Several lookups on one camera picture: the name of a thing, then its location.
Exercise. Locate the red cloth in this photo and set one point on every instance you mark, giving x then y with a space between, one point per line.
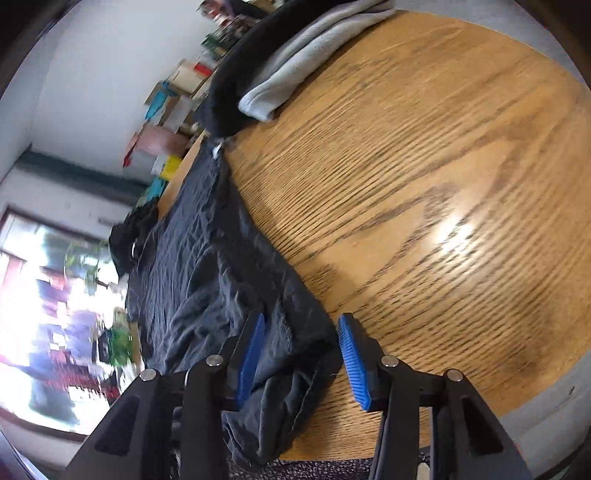
129 152

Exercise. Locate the crumpled black garment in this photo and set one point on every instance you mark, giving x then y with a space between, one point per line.
127 240

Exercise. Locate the white container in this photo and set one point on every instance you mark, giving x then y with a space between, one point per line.
189 76

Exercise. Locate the red box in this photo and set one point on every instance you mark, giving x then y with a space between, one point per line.
203 69

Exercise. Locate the folded grey garment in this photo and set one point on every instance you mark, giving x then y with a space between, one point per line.
295 64

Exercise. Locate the yellow bag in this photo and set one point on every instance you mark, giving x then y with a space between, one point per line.
168 167

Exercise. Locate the sliding glass door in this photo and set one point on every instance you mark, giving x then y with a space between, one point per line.
46 323

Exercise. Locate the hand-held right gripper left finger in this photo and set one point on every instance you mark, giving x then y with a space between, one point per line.
251 360

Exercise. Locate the dark curtain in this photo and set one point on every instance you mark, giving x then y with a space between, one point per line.
83 173

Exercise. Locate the green potted plant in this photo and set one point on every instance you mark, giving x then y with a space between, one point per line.
85 258

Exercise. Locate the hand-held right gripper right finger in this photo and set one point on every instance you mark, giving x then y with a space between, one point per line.
353 364

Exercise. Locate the black t-shirt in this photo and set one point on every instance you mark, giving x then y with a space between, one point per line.
198 286

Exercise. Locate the folded black sweater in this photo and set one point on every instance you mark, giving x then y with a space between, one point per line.
231 83

